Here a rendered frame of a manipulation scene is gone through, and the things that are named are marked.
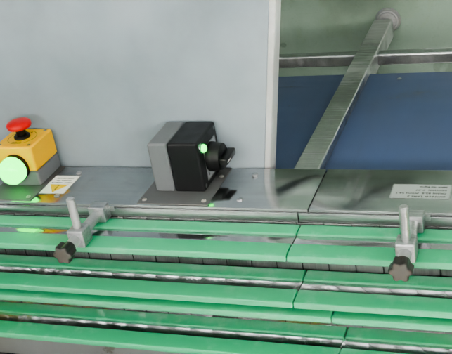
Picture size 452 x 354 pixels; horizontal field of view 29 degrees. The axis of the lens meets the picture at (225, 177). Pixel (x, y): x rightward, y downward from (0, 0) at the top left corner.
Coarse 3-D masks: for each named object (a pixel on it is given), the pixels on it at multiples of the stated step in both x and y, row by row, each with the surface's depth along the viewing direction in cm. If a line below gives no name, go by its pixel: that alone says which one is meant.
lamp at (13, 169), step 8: (8, 160) 137; (16, 160) 138; (24, 160) 139; (0, 168) 138; (8, 168) 137; (16, 168) 137; (24, 168) 138; (0, 176) 139; (8, 176) 138; (16, 176) 137; (24, 176) 138; (16, 184) 139
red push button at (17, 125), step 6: (12, 120) 140; (18, 120) 140; (24, 120) 140; (30, 120) 140; (6, 126) 139; (12, 126) 139; (18, 126) 138; (24, 126) 139; (18, 132) 140; (24, 132) 140
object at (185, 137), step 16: (176, 128) 132; (192, 128) 131; (208, 128) 131; (160, 144) 128; (176, 144) 127; (192, 144) 126; (160, 160) 129; (176, 160) 128; (192, 160) 127; (160, 176) 131; (176, 176) 130; (192, 176) 129; (208, 176) 130
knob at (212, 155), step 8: (208, 144) 130; (216, 144) 129; (224, 144) 130; (208, 152) 129; (216, 152) 128; (224, 152) 130; (232, 152) 130; (208, 160) 129; (216, 160) 129; (224, 160) 128; (208, 168) 130; (216, 168) 130; (224, 168) 131
